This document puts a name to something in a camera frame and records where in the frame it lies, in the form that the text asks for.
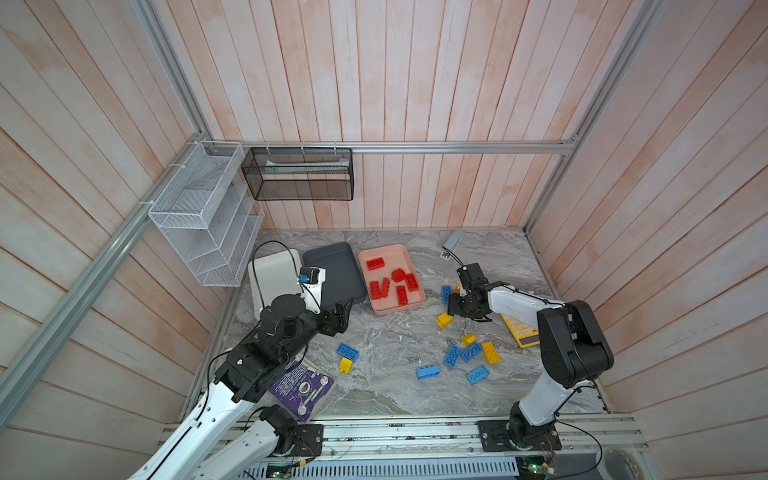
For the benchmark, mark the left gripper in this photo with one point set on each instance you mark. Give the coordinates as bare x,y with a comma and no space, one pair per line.
330,327

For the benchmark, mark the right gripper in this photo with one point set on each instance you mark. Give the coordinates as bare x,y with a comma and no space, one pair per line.
452,306

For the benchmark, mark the red lego brick front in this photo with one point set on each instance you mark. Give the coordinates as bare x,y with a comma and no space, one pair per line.
402,295

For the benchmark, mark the red square lego brick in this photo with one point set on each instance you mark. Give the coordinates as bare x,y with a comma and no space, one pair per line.
398,275

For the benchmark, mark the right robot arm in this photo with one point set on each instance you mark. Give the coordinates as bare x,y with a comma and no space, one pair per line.
573,347

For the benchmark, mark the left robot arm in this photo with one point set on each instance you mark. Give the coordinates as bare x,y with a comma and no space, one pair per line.
226,432

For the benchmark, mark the dark grey plastic tray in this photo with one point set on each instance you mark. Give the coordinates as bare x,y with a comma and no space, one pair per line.
343,276

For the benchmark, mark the blue lego brick left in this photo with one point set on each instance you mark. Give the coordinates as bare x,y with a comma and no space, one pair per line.
347,352

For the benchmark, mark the yellow long lego brick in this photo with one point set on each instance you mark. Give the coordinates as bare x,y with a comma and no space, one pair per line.
490,353

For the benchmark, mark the pink plastic tray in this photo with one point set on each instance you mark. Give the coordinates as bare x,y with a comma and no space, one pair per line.
395,256

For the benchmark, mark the light blue lego brick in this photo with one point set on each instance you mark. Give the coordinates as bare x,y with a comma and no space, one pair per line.
428,372
477,375

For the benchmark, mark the white plastic tray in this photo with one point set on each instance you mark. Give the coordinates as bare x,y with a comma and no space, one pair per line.
273,275

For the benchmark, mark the yellow calculator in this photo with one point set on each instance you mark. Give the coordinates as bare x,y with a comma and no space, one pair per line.
524,335

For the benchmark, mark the purple book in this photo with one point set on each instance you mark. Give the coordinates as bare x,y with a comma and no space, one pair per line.
302,390

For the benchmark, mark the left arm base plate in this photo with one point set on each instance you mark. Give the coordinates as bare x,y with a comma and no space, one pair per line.
302,440

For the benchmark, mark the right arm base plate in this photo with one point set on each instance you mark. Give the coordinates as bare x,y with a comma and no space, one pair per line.
516,435

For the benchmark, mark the black mesh wall basket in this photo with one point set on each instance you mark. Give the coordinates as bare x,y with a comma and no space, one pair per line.
299,173

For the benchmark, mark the white wire mesh shelf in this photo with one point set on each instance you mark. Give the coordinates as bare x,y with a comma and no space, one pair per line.
207,213

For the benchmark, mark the aluminium rail frame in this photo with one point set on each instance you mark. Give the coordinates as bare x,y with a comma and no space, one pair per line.
382,438

